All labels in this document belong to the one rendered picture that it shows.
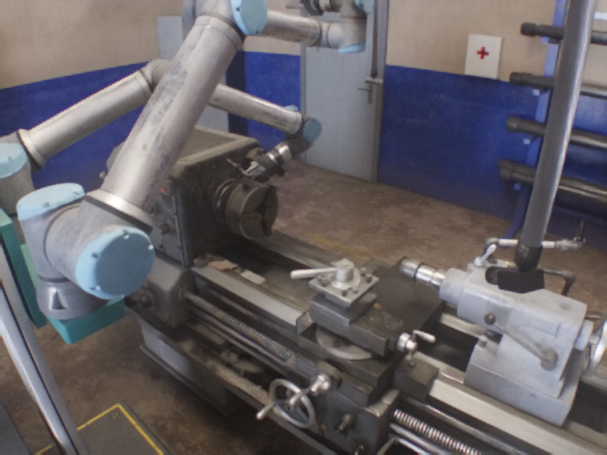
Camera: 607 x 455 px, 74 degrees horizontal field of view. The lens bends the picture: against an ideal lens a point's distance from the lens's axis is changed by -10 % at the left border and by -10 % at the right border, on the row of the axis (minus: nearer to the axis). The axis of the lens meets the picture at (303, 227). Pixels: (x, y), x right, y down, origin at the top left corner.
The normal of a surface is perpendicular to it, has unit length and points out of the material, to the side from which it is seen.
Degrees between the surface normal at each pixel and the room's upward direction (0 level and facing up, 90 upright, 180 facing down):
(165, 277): 32
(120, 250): 94
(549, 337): 76
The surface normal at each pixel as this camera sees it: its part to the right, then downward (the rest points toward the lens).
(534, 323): -0.62, 0.25
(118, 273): 0.78, 0.35
